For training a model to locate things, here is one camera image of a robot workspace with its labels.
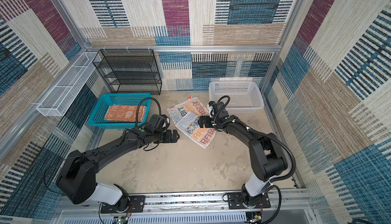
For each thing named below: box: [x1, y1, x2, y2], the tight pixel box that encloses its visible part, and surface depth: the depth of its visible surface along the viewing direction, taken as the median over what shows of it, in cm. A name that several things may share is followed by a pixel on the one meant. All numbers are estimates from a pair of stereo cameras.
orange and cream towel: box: [104, 104, 147, 122], surface depth 107 cm
